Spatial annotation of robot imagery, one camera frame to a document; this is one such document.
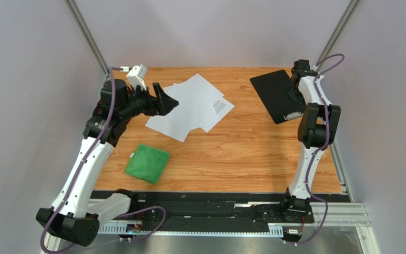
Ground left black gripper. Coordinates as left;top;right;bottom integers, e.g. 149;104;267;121
118;83;178;121

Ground black clipboard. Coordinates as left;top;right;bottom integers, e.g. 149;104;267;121
250;70;305;124

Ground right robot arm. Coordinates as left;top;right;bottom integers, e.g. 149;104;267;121
280;59;341;222

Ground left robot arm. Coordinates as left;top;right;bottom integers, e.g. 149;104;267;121
36;79;179;247

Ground printed white paper sheet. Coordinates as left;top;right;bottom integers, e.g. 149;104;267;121
201;97;235;132

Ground green cloth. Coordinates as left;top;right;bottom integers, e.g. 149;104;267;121
124;144;171;184

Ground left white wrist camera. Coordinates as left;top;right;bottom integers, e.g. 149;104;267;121
126;65;147;91

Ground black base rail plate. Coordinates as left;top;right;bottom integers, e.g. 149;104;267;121
90;190;352;233

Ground left frame post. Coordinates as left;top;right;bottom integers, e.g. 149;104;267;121
64;0;109;77

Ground frame post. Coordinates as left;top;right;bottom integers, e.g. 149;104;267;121
317;0;361;62
64;0;109;77

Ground slotted cable duct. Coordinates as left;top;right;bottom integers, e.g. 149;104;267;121
98;221;284;238

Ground right frame post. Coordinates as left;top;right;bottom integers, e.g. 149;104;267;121
317;0;361;62

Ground aluminium frame rail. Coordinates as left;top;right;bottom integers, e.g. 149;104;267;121
307;202;372;227

